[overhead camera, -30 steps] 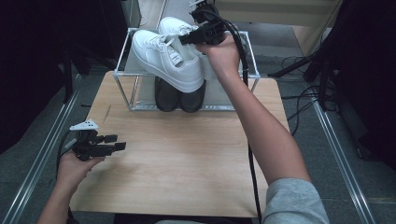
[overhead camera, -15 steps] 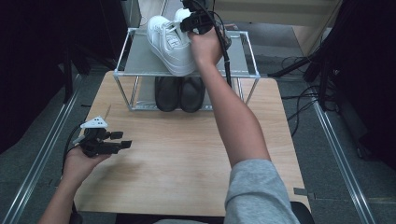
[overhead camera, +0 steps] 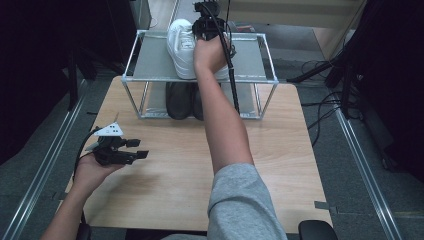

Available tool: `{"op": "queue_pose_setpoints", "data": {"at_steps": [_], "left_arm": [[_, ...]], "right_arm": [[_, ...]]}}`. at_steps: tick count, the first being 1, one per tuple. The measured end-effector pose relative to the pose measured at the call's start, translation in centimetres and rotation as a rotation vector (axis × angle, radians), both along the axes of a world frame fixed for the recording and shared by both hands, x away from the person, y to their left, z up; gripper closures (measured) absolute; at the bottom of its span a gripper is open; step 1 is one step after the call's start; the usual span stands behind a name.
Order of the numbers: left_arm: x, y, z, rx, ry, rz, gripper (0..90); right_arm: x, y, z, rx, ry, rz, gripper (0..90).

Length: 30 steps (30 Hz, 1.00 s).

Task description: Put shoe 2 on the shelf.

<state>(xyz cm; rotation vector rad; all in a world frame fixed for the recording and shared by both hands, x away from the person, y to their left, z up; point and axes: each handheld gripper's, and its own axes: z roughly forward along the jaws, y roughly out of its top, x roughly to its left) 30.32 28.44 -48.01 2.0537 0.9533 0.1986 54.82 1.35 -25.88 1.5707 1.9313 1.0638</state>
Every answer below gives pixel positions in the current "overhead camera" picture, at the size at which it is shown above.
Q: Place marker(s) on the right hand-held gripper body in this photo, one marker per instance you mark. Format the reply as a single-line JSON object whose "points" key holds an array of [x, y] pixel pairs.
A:
{"points": [[208, 26]]}

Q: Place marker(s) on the small red object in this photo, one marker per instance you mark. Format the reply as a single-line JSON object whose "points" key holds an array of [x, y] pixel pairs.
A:
{"points": [[246, 27]]}

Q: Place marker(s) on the grey metal cabinet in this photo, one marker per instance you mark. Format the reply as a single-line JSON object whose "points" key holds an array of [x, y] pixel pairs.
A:
{"points": [[140, 13]]}

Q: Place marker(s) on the black stand legs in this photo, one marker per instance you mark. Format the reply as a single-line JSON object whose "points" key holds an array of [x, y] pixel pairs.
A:
{"points": [[310, 71]]}

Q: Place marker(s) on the person's right hand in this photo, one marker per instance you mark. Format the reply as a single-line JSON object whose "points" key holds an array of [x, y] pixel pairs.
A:
{"points": [[210, 55]]}

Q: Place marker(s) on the metal two-tier shoe rack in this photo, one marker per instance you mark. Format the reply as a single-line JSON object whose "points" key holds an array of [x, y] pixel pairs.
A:
{"points": [[153, 60]]}

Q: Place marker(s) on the wooden cabinet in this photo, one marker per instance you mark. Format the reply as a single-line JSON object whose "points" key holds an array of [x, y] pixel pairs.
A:
{"points": [[300, 13]]}

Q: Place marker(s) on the person's grey shirt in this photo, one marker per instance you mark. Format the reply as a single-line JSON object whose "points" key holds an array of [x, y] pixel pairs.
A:
{"points": [[240, 206]]}

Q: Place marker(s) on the person's left hand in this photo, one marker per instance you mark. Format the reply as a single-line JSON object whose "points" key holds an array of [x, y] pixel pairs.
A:
{"points": [[90, 173]]}

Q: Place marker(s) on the grey tape piece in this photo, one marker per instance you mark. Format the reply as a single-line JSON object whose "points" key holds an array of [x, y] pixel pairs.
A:
{"points": [[59, 196], [326, 206]]}

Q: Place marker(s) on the black stand post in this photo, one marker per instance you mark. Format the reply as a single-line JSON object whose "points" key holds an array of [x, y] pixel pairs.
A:
{"points": [[72, 83]]}

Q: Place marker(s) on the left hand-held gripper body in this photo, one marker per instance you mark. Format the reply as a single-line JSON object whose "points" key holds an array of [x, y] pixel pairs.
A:
{"points": [[111, 155]]}

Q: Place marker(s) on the black slipper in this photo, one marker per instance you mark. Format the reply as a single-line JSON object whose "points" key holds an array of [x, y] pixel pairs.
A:
{"points": [[178, 100], [197, 103]]}

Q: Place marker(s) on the metal floor rail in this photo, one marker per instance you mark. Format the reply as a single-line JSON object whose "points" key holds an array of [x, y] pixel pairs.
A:
{"points": [[43, 166], [366, 173]]}

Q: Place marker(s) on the black chair armrest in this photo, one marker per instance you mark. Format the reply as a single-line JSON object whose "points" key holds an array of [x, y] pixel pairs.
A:
{"points": [[318, 230], [84, 231]]}

